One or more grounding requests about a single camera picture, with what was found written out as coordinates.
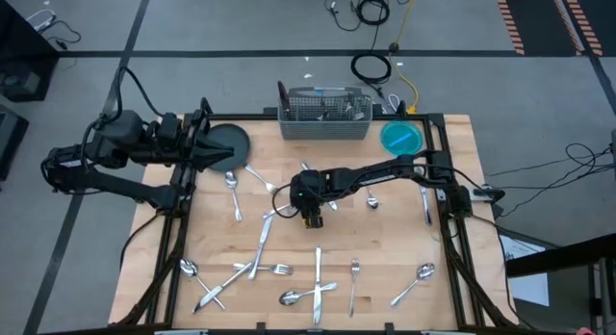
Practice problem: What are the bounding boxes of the black workbench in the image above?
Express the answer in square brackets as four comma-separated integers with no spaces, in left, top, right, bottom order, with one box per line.
[504,233,616,335]

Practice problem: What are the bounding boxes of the dark grey plate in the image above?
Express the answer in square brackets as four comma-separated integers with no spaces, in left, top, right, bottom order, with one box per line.
[206,123,252,173]

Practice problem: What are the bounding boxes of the coiled black floor cable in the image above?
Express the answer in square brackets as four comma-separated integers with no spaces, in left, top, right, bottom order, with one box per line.
[355,0,392,27]
[349,52,394,86]

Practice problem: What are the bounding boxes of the grey plastic cutlery basket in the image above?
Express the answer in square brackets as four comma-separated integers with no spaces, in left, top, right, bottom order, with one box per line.
[277,87,374,142]

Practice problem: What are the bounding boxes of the teal translucent plate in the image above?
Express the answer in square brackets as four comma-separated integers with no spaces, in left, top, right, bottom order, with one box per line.
[380,120,424,158]

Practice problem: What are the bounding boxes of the black desk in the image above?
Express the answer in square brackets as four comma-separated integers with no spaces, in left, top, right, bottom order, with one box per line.
[0,0,62,103]

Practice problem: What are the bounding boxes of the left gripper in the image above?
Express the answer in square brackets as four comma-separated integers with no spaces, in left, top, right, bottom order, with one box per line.
[178,111,236,172]

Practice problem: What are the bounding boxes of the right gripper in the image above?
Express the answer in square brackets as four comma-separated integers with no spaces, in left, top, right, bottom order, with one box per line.
[289,169,328,229]

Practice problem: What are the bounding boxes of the white paper sheet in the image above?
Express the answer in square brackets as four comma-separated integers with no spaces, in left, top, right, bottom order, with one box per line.
[500,233,551,308]

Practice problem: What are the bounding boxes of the yellow floor cable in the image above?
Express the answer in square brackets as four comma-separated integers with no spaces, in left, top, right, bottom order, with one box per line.
[388,0,421,116]

